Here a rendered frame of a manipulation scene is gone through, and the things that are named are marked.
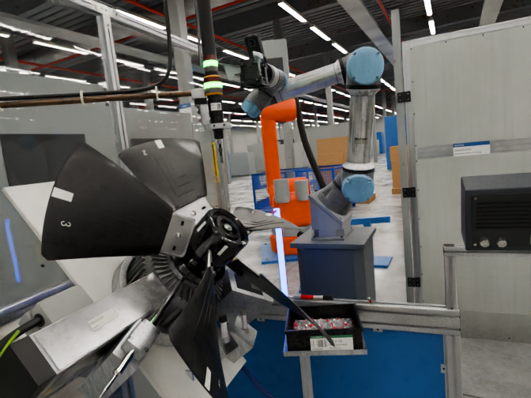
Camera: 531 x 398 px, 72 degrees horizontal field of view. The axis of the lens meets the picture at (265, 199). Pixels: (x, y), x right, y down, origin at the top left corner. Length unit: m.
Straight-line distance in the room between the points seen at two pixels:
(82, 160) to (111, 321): 0.30
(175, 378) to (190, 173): 0.49
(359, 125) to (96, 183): 0.90
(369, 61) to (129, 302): 0.99
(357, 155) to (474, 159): 1.38
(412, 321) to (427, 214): 1.45
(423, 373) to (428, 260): 1.44
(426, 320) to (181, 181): 0.85
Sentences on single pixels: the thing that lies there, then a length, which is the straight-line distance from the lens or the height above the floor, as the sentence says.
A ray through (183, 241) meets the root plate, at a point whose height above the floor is 1.21.
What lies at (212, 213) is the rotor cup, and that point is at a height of 1.26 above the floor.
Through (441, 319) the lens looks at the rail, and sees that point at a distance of 1.28.
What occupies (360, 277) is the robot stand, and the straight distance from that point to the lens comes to 1.52.
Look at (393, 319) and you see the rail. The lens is 1.29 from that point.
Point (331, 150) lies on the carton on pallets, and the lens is 8.95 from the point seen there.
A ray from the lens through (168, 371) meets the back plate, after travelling 0.91.
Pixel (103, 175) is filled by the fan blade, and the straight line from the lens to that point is 0.76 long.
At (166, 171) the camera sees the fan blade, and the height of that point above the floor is 1.36.
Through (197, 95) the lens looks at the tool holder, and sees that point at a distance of 0.93.
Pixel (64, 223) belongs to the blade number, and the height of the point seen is 1.30.
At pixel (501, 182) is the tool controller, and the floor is 1.24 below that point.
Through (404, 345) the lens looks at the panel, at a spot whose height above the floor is 0.72.
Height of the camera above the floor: 1.38
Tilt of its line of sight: 7 degrees down
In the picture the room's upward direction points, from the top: 6 degrees counter-clockwise
